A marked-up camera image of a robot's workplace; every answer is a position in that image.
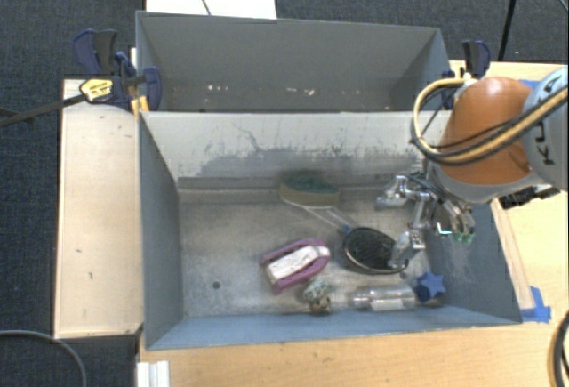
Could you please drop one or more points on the grey metal bin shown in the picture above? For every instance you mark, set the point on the grey metal bin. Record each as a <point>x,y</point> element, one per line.
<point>266,243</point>

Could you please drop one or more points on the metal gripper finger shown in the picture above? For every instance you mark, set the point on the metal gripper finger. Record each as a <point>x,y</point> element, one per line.
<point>403,248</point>
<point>391,195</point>

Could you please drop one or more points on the purple and white brush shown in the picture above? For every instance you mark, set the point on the purple and white brush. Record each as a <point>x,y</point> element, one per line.
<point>295,263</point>

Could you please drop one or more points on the black cylinder on white bracket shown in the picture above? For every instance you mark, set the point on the black cylinder on white bracket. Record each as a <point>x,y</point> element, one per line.
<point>526,197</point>

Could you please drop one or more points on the clear plastic bottle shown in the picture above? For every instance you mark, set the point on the clear plastic bottle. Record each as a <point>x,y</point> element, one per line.
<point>384,300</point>

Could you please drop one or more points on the blue star-shaped toy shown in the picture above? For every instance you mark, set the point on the blue star-shaped toy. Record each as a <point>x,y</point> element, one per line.
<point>430,286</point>

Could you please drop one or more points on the pale wood flat board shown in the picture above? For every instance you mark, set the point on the pale wood flat board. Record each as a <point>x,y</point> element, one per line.
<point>98,207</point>

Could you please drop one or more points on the black mesh strainer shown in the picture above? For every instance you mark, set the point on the black mesh strainer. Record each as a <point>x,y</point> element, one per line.
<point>371,251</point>

